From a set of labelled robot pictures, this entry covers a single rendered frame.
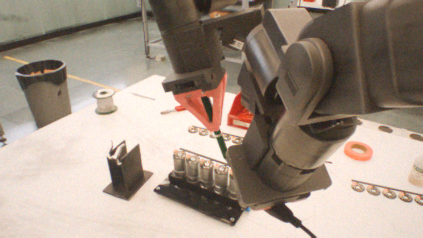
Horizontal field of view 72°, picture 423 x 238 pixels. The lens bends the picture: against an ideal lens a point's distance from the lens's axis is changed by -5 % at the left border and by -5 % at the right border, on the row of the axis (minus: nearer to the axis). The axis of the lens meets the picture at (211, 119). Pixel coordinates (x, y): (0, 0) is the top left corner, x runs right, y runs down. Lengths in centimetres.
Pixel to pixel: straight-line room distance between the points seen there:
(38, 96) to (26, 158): 165
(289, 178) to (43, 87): 216
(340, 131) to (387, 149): 54
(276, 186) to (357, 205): 30
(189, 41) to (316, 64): 23
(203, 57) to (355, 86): 24
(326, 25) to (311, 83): 3
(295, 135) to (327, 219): 33
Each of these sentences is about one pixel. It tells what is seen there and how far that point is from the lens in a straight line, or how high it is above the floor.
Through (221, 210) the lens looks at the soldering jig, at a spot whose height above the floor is 76.
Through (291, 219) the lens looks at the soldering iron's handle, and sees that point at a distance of 33.
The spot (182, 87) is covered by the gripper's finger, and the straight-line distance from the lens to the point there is 41.
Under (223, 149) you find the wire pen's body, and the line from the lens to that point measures 47.
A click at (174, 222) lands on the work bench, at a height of 75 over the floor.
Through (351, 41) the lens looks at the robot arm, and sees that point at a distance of 17.
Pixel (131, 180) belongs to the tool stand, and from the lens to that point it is 58.
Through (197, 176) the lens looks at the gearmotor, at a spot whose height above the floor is 78.
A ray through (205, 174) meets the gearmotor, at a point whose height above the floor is 80.
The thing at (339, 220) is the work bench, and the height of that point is 75.
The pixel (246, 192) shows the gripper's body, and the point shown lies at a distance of 31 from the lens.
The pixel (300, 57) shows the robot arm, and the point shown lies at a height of 108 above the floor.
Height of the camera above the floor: 113
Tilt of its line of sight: 29 degrees down
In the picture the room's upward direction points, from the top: straight up
